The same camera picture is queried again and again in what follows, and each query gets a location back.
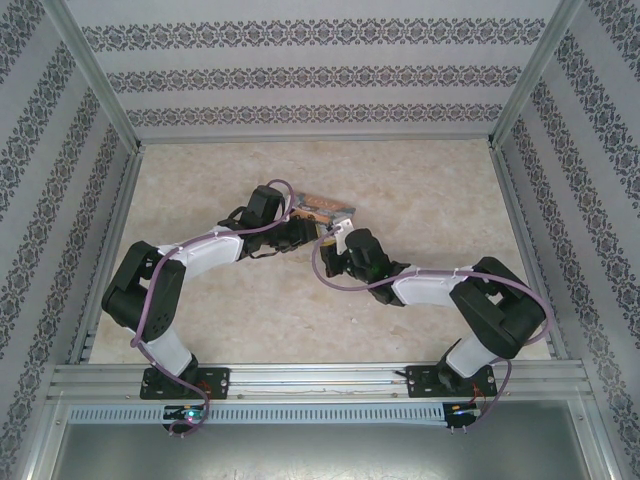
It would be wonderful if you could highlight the grey metal panel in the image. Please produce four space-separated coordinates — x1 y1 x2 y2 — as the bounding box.
29 399 616 480

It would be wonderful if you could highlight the small circuit board green light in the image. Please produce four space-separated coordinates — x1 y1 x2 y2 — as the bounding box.
163 405 207 421

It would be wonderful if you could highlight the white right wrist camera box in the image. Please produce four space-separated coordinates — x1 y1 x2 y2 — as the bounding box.
332 216 358 256

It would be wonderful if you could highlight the aluminium back rail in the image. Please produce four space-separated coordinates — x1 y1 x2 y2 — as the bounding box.
137 132 496 147

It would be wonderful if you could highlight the long aluminium mounting rail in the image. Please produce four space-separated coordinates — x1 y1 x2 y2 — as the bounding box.
47 360 594 404

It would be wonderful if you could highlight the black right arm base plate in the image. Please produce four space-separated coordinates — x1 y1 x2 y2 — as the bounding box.
402 366 499 400

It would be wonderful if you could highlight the aluminium left side rail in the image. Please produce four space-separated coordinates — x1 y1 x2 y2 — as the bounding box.
67 147 146 364

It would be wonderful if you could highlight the aluminium right side rail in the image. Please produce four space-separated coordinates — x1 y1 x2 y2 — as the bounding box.
488 142 571 361

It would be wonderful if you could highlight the grey slotted cable duct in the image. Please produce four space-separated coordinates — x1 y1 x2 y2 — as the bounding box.
67 402 447 427

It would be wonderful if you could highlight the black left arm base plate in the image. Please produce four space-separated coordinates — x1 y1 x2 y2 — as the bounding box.
139 367 232 401

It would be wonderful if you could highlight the aluminium left corner post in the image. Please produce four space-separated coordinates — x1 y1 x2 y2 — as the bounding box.
39 0 144 151

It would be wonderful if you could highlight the aluminium corner post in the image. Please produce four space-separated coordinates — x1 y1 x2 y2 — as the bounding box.
39 0 144 151
489 0 586 146

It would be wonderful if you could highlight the aluminium right corner post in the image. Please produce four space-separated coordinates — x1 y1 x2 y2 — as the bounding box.
489 0 586 146

